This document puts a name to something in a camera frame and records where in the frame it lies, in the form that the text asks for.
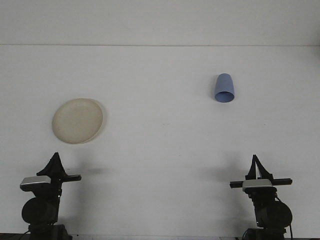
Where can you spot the pale blue cup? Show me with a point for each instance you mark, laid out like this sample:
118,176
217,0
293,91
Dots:
223,85

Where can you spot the pale round plate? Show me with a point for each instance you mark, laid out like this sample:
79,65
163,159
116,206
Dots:
77,121

